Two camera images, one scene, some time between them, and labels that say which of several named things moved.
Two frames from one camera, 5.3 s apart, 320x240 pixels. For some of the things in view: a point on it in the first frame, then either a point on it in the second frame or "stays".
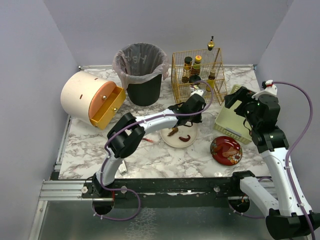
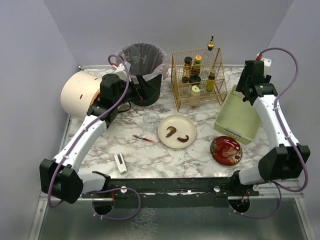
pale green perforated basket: [232, 123] stays
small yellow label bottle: [211, 79] stays
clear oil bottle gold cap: [208, 63] stays
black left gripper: [194, 118] → [139, 88]
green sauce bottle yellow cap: [196, 68] stays
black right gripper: [235, 99] → [251, 70]
